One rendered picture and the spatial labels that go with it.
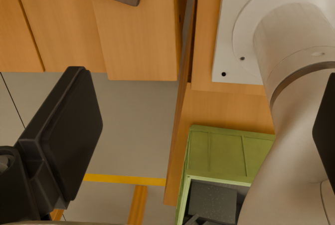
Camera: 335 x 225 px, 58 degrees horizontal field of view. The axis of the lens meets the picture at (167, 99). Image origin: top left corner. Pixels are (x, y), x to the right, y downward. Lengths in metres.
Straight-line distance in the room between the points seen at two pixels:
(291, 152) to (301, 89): 0.07
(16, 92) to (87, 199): 1.11
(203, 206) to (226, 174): 0.20
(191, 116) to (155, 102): 1.01
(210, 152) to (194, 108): 0.12
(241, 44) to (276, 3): 0.09
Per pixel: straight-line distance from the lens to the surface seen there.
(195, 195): 0.88
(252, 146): 0.79
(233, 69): 0.59
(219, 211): 0.89
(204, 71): 0.63
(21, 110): 2.16
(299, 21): 0.48
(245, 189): 0.91
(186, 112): 0.78
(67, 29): 0.61
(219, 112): 0.77
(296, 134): 0.33
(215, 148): 0.75
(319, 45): 0.42
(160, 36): 0.54
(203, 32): 0.59
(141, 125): 1.93
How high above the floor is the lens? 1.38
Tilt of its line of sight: 52 degrees down
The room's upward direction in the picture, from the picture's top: 170 degrees counter-clockwise
